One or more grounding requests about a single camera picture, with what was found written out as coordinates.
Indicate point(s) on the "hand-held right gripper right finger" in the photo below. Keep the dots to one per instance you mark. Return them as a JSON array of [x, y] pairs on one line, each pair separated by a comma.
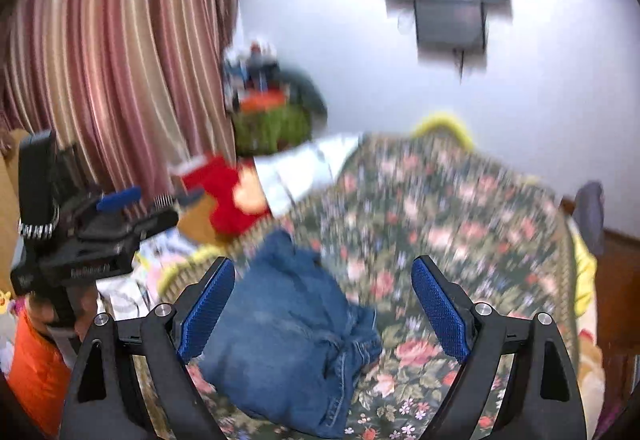
[[445, 315]]

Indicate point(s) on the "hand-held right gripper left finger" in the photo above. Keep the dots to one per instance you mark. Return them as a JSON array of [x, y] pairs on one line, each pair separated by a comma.
[[207, 310]]

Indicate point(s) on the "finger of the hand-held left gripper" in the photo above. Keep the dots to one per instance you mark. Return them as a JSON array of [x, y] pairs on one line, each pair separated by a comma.
[[160, 220], [120, 199]]

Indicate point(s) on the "blue denim jeans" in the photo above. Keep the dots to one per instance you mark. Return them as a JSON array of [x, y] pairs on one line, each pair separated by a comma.
[[285, 320]]

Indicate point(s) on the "person's left hand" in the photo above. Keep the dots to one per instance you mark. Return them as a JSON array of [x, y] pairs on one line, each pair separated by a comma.
[[86, 307]]

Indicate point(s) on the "brown cardboard piece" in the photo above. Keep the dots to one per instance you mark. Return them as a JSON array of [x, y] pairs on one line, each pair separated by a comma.
[[197, 222]]

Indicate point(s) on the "printed yellow white sheet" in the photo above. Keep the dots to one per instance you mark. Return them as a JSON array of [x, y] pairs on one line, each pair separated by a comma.
[[150, 265]]

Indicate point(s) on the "red plush toy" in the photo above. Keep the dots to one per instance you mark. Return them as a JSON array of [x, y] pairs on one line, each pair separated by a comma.
[[225, 200]]

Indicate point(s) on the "tan cardboard box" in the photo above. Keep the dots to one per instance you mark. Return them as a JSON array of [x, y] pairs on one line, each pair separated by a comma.
[[7, 200]]

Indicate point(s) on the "green floral blanket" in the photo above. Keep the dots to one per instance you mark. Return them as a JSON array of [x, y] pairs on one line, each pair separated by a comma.
[[450, 210]]

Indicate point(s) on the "striped pink curtain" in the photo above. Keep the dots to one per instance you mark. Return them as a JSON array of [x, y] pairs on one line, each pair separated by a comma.
[[110, 69]]

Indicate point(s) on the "green bag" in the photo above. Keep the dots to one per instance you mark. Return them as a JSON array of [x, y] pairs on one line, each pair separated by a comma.
[[270, 129]]

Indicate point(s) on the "white cloth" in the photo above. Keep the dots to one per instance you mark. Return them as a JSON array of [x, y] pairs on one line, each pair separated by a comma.
[[300, 164]]

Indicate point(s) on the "orange cloth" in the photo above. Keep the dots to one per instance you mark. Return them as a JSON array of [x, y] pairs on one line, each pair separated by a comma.
[[260, 102]]

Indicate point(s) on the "pile of colourful clutter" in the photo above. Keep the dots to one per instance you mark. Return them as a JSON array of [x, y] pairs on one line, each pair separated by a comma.
[[247, 69]]

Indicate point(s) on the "grey cloth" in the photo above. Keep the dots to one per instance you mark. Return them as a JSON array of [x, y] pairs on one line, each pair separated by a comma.
[[590, 215]]

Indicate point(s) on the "wooden headboard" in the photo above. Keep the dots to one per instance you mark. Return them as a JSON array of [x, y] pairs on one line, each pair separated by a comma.
[[620, 290]]

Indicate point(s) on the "dark green cushion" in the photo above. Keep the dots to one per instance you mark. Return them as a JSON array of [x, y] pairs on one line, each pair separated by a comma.
[[305, 89]]

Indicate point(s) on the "grey television wall bracket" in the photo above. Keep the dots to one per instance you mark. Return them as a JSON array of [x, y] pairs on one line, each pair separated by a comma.
[[450, 27]]

